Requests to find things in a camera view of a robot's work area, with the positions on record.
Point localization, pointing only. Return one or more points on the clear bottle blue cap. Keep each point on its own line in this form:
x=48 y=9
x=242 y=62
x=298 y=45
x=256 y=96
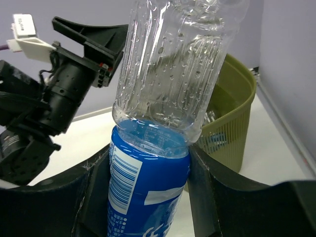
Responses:
x=174 y=52

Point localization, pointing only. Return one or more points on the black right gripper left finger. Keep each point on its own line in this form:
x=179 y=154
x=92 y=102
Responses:
x=72 y=203

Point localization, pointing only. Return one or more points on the green plastic waste bin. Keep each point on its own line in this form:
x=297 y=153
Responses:
x=227 y=117

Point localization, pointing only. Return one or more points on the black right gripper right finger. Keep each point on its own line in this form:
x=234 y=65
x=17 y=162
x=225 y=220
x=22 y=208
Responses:
x=227 y=204

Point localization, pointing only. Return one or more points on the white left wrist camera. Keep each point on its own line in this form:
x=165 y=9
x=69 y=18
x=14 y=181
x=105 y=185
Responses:
x=26 y=39

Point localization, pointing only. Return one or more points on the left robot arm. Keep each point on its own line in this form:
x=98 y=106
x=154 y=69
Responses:
x=33 y=111

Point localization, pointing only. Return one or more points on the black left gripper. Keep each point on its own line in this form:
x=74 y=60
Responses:
x=75 y=75

